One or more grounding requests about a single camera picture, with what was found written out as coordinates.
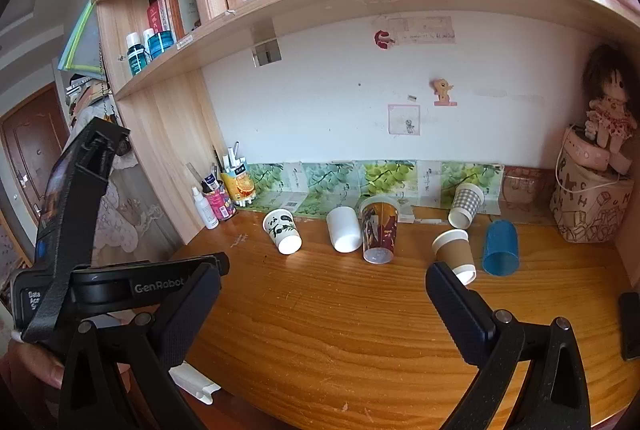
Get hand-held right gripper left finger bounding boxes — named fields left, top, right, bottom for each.
left=57, top=262, right=223, bottom=430

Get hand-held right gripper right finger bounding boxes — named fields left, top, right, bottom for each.
left=425, top=261, right=592, bottom=430

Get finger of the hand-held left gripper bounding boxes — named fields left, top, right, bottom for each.
left=22, top=115, right=132, bottom=344

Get brown paper cup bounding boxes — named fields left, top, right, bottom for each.
left=431, top=229, right=477, bottom=286

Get blue plastic cup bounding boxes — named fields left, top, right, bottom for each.
left=481, top=219, right=521, bottom=277

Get checked paper cup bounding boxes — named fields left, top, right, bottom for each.
left=447, top=183, right=486, bottom=230

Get brown printed clear cup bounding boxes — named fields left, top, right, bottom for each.
left=359, top=196, right=400, bottom=265

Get panda print paper cup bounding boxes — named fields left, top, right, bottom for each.
left=262, top=209, right=303, bottom=256

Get white plastic cup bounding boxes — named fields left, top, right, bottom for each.
left=326, top=207, right=363, bottom=254

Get person's left hand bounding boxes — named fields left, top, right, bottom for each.
left=0, top=343, right=66, bottom=391

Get white lace cloth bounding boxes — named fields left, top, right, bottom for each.
left=92, top=150, right=173, bottom=263

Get white plastic piece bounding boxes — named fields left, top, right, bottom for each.
left=170, top=360, right=222, bottom=406

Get brown wooden door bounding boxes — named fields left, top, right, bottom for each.
left=0, top=84, right=71, bottom=236

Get white spray bottle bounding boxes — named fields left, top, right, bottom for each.
left=191, top=187, right=220, bottom=230

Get pink printed canister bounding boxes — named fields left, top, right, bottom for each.
left=202, top=180, right=237, bottom=222

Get clear plastic box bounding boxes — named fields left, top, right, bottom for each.
left=502, top=165, right=550, bottom=208

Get green grape printed strip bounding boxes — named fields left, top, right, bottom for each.
left=247, top=159, right=506, bottom=217

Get teal bottle white cap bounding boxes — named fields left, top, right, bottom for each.
left=125, top=33, right=151, bottom=77
left=144, top=29, right=174, bottom=61

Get printed fabric storage bag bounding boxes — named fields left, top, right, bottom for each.
left=550, top=125, right=636, bottom=244

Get black phone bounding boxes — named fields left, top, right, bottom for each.
left=619, top=292, right=640, bottom=362

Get green plastic folder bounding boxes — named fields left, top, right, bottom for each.
left=57, top=0, right=101, bottom=74

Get pink square sticker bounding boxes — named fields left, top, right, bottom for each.
left=387, top=104, right=422, bottom=137

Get pink round box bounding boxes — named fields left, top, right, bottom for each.
left=565, top=124, right=617, bottom=171

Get red boxed books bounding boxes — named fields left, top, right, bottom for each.
left=147, top=0, right=201, bottom=38

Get yellow pony sticker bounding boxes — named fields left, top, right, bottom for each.
left=432, top=78, right=457, bottom=106

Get rag doll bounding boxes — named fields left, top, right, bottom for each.
left=582, top=43, right=639, bottom=176

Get pink paper note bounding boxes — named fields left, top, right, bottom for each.
left=395, top=16, right=457, bottom=46

